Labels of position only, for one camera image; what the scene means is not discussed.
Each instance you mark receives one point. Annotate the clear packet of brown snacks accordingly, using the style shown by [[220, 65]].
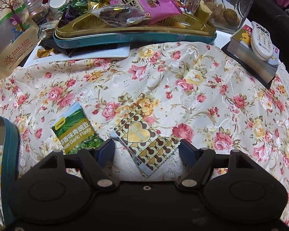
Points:
[[120, 16]]

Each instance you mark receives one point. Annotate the glass jar with walnuts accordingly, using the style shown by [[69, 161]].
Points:
[[228, 15]]

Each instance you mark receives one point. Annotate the kraft paper pouch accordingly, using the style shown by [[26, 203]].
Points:
[[18, 35]]

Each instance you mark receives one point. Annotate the white lid jar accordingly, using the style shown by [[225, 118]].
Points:
[[54, 5]]

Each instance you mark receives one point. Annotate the teal gold tin lid tray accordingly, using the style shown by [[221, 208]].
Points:
[[89, 30]]

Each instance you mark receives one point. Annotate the notepad block with duck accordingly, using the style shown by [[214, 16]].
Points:
[[239, 48]]

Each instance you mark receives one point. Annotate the teal tin box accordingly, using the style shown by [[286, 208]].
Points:
[[9, 139]]

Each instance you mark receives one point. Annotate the floral tablecloth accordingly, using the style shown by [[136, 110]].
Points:
[[187, 90]]

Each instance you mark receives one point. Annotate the brown gold heart packet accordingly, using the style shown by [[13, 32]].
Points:
[[148, 149]]

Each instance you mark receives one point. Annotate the pink snack bag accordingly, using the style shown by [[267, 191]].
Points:
[[157, 10]]

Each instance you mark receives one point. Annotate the gold wrapped candy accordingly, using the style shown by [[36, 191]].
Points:
[[41, 53]]

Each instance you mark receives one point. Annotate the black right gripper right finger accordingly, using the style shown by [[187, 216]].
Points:
[[199, 162]]

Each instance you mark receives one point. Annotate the white board under tray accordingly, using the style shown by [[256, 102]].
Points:
[[104, 51]]

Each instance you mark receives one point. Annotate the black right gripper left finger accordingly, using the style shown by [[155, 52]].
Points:
[[94, 161]]

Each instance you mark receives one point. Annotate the white remote control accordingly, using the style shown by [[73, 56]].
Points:
[[261, 42]]

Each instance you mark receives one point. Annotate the green garlic peas packet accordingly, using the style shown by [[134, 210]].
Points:
[[74, 131]]

